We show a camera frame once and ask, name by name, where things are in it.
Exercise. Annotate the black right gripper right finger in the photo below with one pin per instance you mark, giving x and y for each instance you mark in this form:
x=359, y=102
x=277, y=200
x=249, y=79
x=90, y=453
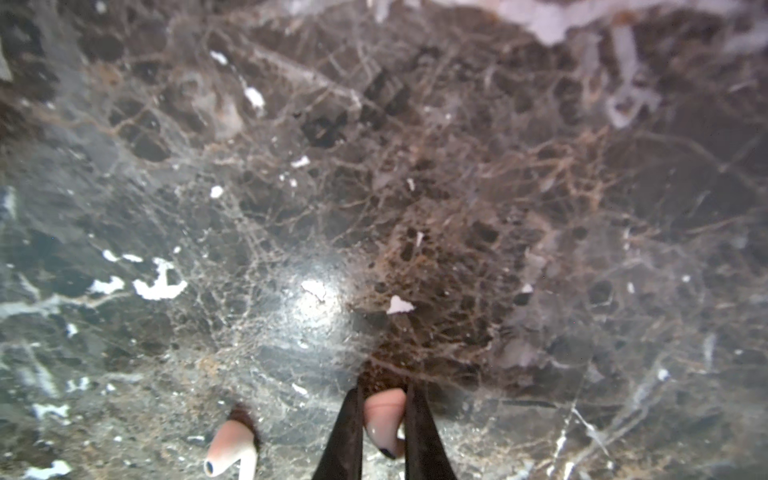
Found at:
x=425, y=455

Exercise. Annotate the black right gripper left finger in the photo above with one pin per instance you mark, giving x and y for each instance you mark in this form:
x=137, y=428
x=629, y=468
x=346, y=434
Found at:
x=342, y=456

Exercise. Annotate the pink wireless earbud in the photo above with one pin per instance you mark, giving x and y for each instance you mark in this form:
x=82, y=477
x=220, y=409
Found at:
x=234, y=442
x=383, y=414

